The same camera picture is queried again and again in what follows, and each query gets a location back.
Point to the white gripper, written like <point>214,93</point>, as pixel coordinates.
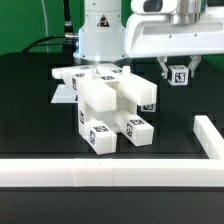
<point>154,36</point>

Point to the white tagged cube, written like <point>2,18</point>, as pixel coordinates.
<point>148,108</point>
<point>178,75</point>

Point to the white chair back frame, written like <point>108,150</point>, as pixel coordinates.
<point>136,89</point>

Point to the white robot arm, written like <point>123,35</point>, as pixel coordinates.
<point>102,36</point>

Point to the white U-shaped fence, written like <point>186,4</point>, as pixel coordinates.
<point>208,172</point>

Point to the white fiducial marker plate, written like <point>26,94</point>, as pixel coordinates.
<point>63,94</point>

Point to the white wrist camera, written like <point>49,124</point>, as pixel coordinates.
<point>153,6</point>

